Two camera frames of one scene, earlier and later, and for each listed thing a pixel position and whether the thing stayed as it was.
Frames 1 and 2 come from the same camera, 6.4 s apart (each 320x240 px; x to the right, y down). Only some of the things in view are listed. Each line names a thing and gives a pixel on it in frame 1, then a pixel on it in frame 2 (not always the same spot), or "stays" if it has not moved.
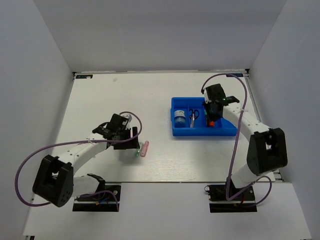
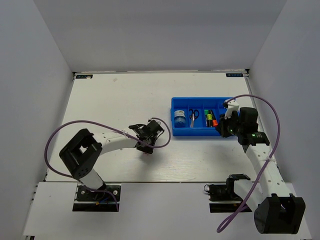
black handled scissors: (194, 115) stays
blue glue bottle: (179, 118) stays
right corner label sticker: (235, 74) stays
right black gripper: (211, 117) to (222, 124)
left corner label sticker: (86, 76) stays
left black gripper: (132, 143) to (147, 149)
